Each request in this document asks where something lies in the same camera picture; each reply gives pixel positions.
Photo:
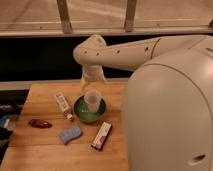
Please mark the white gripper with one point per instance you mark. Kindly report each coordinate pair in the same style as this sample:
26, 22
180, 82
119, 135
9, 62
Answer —
91, 73

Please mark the white red eraser box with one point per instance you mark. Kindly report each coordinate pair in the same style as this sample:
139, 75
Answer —
101, 136

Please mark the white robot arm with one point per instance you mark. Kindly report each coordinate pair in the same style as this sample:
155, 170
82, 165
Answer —
167, 108

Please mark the white ceramic cup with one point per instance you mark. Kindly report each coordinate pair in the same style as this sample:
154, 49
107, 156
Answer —
92, 99

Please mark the green bowl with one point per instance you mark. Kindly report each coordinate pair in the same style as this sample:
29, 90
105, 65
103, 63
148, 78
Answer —
84, 114

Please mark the white tube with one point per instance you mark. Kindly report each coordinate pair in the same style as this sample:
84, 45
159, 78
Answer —
64, 105

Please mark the blue sponge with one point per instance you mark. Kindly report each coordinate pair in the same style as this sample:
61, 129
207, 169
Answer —
70, 134

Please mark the dark clutter beside table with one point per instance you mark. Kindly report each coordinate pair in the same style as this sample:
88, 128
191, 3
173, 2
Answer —
7, 120

